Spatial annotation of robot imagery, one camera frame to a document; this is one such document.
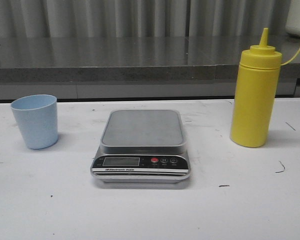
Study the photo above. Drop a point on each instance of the digital kitchen scale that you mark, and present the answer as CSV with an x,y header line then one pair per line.
x,y
142,146

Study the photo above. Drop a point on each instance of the grey steel counter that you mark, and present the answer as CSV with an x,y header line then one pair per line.
x,y
121,68

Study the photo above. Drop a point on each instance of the yellow squeeze bottle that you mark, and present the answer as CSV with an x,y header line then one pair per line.
x,y
256,86

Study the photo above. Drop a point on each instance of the white container on counter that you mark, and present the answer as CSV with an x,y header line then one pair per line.
x,y
292,25

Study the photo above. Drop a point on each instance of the light blue plastic cup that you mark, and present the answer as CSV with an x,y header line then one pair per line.
x,y
37,119

